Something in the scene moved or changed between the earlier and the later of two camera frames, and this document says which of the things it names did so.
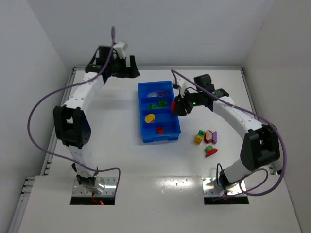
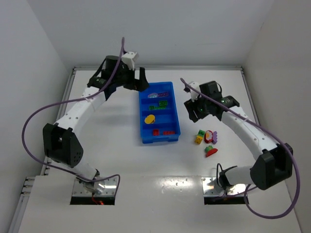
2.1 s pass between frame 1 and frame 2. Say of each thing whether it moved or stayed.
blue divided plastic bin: stayed
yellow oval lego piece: stayed
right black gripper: moved
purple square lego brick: stayed
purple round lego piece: stayed
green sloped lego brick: stayed
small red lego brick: moved
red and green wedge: stayed
